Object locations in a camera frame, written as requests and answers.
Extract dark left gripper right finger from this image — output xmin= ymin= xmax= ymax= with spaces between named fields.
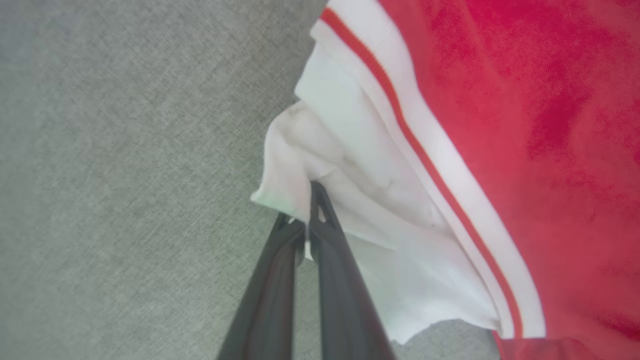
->
xmin=304 ymin=180 xmax=397 ymax=360

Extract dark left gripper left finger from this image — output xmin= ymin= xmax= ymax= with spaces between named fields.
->
xmin=216 ymin=212 xmax=307 ymax=360

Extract red and white garment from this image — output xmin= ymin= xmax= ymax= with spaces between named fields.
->
xmin=250 ymin=0 xmax=640 ymax=360

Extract grey fabric sofa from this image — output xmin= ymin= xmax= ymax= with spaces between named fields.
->
xmin=0 ymin=0 xmax=501 ymax=360

